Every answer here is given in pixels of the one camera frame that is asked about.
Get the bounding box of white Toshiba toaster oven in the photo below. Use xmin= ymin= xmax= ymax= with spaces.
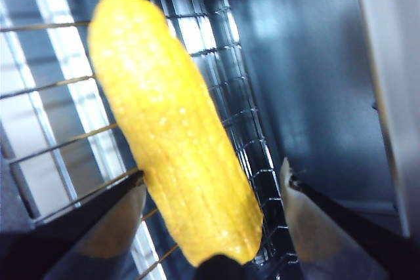
xmin=0 ymin=0 xmax=420 ymax=280

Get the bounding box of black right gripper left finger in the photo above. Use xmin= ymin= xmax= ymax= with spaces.
xmin=0 ymin=170 xmax=147 ymax=280

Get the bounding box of metal wire oven rack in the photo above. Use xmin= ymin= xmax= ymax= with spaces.
xmin=0 ymin=0 xmax=291 ymax=280

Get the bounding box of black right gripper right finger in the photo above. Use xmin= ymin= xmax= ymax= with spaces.
xmin=280 ymin=157 xmax=420 ymax=280

